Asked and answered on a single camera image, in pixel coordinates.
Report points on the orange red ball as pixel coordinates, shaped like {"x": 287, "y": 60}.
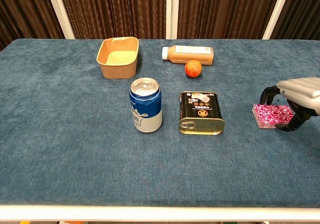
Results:
{"x": 193, "y": 68}

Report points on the pink patterned square pad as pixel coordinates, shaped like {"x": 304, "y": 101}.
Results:
{"x": 272, "y": 114}

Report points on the white blue-banded jar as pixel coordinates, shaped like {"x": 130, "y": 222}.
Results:
{"x": 146, "y": 109}

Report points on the kraft paper food box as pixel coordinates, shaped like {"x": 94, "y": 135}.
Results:
{"x": 117, "y": 67}

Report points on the white partition frame post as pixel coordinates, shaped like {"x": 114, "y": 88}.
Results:
{"x": 60, "y": 12}
{"x": 172, "y": 12}
{"x": 277, "y": 12}

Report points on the dark brown pleated curtain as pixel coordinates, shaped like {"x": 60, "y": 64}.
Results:
{"x": 112, "y": 9}
{"x": 25, "y": 12}
{"x": 302, "y": 12}
{"x": 225, "y": 9}

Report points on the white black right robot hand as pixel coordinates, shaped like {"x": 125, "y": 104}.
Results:
{"x": 300, "y": 91}

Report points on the black gold luncheon meat tin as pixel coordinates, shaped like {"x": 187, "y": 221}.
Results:
{"x": 200, "y": 111}

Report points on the brown juice bottle white cap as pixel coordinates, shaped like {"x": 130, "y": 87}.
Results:
{"x": 192, "y": 55}

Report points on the blue felt table cover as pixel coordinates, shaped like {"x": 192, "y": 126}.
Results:
{"x": 75, "y": 134}

